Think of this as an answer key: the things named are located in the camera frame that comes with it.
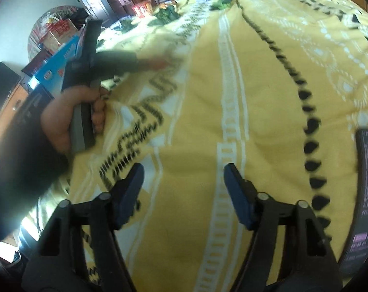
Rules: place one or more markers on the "yellow patterned bed blanket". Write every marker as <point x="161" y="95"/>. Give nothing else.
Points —
<point x="277" y="87"/>

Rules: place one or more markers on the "person's left hand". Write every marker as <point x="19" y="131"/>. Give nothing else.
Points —
<point x="56" y="118"/>

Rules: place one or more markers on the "red snack box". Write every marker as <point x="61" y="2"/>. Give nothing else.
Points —
<point x="143" y="9"/>

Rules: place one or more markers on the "black phone with screen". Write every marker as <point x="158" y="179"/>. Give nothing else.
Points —
<point x="355" y="252"/>

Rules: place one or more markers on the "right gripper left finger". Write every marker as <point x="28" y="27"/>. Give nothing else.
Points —
<point x="58" y="262"/>

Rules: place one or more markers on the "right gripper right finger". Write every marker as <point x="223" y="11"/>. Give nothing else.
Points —
<point x="288" y="250"/>

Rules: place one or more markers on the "blue white carton box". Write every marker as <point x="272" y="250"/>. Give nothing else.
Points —
<point x="50" y="75"/>

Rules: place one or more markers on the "brown cardboard box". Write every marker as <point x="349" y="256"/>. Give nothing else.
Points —
<point x="59" y="34"/>

